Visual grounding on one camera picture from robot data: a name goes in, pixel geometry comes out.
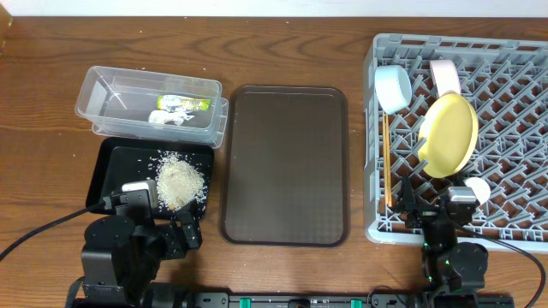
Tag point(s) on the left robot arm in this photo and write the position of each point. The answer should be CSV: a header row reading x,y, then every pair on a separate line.
x,y
123,252

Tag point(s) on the yellow round plate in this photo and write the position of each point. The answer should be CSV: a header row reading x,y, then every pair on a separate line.
x,y
451,130

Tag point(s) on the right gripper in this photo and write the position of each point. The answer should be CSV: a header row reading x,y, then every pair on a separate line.
x,y
407,205

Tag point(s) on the white tissue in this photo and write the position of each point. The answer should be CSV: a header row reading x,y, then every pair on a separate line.
x,y
166,117

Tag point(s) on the white bowl with rice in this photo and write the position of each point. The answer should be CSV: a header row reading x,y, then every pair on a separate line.
x,y
445,77

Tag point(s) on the black plastic tray bin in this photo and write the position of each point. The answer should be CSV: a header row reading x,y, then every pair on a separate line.
x,y
121,161

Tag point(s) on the wooden chopstick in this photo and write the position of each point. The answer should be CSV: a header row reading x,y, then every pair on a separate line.
x,y
385,158
389,162

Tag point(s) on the rice pile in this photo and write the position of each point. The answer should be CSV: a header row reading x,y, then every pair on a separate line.
x,y
179,182

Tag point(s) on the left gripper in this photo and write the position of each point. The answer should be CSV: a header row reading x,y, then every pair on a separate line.
x,y
172,233

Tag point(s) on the light blue bowl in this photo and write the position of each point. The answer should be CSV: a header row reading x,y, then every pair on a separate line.
x,y
393,88

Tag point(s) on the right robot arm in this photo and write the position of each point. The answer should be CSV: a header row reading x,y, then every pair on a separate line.
x,y
455,270

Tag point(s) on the grey plastic dishwasher rack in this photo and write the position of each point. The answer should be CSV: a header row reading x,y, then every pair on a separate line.
x,y
506,83

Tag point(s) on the dark brown serving tray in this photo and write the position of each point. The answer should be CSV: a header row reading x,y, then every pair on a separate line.
x,y
286,181

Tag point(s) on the green snack wrapper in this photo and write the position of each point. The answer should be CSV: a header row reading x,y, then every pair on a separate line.
x,y
174,103

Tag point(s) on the small white green cup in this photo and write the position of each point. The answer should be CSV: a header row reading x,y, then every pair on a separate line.
x,y
480,187

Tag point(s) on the clear plastic bin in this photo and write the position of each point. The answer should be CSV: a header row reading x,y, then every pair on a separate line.
x,y
118,102

